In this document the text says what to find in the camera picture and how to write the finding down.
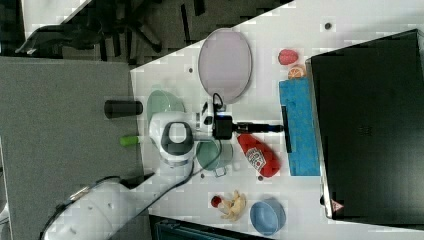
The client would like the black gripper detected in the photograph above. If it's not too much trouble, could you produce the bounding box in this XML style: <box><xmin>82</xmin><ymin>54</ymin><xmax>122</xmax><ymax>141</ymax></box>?
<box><xmin>213</xmin><ymin>115</ymin><xmax>284</xmax><ymax>140</ymax></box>

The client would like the blue glass oven door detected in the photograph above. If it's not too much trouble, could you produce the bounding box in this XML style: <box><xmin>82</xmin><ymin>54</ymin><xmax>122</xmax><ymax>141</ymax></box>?
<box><xmin>279</xmin><ymin>77</ymin><xmax>320</xmax><ymax>176</ymax></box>

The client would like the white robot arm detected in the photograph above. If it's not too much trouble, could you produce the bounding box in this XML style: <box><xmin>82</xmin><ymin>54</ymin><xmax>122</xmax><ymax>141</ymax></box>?
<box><xmin>39</xmin><ymin>100</ymin><xmax>284</xmax><ymax>240</ymax></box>

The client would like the black toaster oven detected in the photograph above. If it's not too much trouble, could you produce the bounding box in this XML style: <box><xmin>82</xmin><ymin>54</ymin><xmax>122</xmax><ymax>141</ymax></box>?
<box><xmin>307</xmin><ymin>29</ymin><xmax>424</xmax><ymax>230</ymax></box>

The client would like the red ketchup bottle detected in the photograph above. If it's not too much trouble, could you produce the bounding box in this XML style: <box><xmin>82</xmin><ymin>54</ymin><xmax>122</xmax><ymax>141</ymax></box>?
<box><xmin>237</xmin><ymin>134</ymin><xmax>281</xmax><ymax>178</ymax></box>

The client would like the green measuring cup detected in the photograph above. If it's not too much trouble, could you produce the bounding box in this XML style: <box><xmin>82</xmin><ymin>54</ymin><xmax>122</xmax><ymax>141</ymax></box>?
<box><xmin>196</xmin><ymin>140</ymin><xmax>233</xmax><ymax>178</ymax></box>

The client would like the lilac round plate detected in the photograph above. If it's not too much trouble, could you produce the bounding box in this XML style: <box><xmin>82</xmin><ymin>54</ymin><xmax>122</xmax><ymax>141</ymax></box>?
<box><xmin>198</xmin><ymin>28</ymin><xmax>252</xmax><ymax>104</ymax></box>

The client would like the peeled toy banana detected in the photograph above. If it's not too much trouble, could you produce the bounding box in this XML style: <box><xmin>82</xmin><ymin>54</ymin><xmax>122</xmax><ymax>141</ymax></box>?
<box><xmin>218</xmin><ymin>190</ymin><xmax>246</xmax><ymax>222</ymax></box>

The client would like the toy orange slice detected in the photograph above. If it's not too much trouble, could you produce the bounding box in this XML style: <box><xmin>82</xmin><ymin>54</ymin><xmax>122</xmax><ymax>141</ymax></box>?
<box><xmin>288</xmin><ymin>66</ymin><xmax>306</xmax><ymax>79</ymax></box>

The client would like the toy strawberry near banana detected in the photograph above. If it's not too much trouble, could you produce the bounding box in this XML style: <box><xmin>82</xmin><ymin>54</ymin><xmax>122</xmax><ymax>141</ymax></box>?
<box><xmin>211</xmin><ymin>196</ymin><xmax>222</xmax><ymax>208</ymax></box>

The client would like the toy strawberry near plate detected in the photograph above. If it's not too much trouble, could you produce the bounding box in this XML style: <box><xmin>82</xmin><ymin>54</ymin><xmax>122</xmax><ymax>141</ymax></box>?
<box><xmin>278</xmin><ymin>49</ymin><xmax>298</xmax><ymax>66</ymax></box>

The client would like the green perforated colander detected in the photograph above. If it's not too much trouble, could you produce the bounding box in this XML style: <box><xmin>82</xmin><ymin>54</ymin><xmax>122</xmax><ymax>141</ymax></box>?
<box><xmin>147</xmin><ymin>90</ymin><xmax>185</xmax><ymax>113</ymax></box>

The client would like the blue bowl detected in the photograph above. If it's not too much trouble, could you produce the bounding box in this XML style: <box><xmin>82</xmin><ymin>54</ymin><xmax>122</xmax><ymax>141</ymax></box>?
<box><xmin>249</xmin><ymin>198</ymin><xmax>286</xmax><ymax>236</ymax></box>

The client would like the green round object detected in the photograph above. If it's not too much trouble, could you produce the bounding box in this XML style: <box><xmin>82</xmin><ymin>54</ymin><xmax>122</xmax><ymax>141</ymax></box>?
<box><xmin>119</xmin><ymin>136</ymin><xmax>139</xmax><ymax>147</ymax></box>

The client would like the black office chair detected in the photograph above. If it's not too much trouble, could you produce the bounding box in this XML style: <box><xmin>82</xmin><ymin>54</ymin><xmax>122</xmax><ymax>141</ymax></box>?
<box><xmin>15</xmin><ymin>0</ymin><xmax>162</xmax><ymax>56</ymax></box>

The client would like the black cylinder post upper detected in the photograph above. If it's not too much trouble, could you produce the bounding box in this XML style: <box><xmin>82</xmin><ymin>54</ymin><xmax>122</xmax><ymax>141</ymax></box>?
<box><xmin>104</xmin><ymin>100</ymin><xmax>143</xmax><ymax>119</ymax></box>

